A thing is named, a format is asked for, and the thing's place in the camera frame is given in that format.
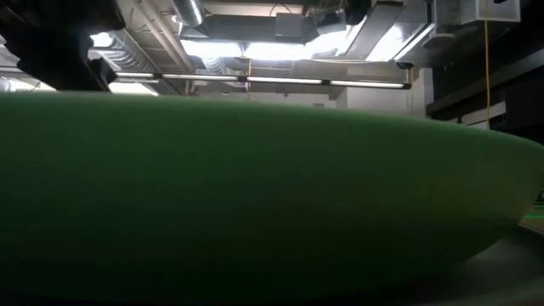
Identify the light green bowl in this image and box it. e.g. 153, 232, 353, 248
0, 91, 544, 305

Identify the white ceiling box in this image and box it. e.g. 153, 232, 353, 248
458, 0, 522, 23

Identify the long ceiling light bar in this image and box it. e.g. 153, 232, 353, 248
114, 71, 412, 90

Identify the grey ceiling duct unit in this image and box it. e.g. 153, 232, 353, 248
275, 12, 318, 43

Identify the round silver air duct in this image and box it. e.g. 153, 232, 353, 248
172, 0, 206, 28

